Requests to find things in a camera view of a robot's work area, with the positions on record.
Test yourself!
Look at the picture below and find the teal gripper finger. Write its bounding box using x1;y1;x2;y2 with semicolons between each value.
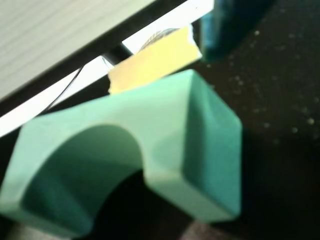
199;0;276;63

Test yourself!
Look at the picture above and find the yellow block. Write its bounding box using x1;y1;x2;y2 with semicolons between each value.
107;24;203;95

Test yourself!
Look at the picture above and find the mint green arch block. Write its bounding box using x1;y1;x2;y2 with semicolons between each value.
0;68;243;238

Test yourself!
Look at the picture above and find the black table leg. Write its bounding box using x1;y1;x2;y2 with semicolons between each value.
103;44;134;67

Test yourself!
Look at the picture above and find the thin black wire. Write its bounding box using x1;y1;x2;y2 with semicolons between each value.
46;63;85;111

